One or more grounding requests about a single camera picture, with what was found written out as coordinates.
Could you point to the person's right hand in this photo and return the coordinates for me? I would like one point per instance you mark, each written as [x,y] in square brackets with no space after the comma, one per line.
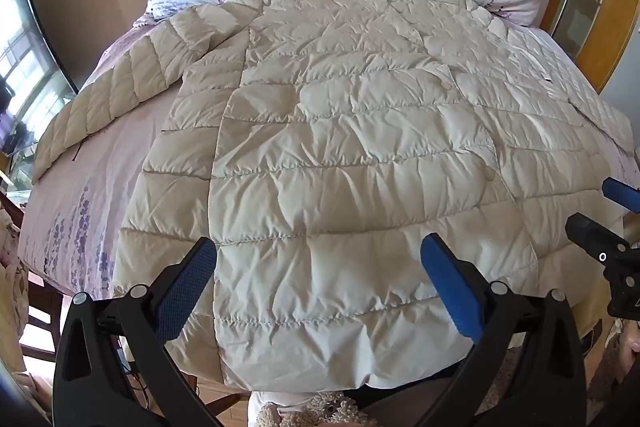
[632,339]

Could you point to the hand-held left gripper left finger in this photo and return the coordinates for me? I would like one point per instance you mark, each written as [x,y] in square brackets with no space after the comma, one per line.
[187,287]

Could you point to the wooden chair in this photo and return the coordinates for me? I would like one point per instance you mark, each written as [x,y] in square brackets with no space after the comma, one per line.
[42,312]

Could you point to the cream fluffy cloth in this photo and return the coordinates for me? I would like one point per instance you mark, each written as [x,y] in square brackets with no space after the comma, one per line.
[310,412]

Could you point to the pink floral bed sheet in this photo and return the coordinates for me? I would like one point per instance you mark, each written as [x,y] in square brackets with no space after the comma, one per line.
[95,167]

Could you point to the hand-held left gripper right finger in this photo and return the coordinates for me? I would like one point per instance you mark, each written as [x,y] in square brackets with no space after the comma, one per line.
[450,287]

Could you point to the cream quilted down jacket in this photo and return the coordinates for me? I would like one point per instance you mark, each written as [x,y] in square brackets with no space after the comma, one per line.
[350,157]

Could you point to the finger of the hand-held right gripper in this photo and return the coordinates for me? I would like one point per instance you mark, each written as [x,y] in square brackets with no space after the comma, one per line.
[622,194]
[587,234]

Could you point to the flat screen television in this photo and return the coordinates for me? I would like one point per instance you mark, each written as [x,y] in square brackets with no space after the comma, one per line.
[45,37]

